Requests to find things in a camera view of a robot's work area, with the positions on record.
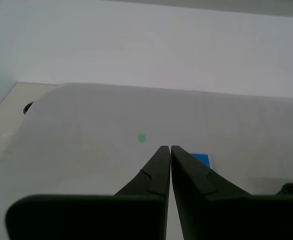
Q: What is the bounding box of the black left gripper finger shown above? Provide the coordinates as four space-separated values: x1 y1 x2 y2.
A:
170 145 293 240
4 145 172 240

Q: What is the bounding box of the blue rectangular block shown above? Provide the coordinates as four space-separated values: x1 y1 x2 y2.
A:
189 153 211 169

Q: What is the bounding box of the black table cable grommet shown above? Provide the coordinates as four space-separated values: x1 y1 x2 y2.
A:
22 101 36 116

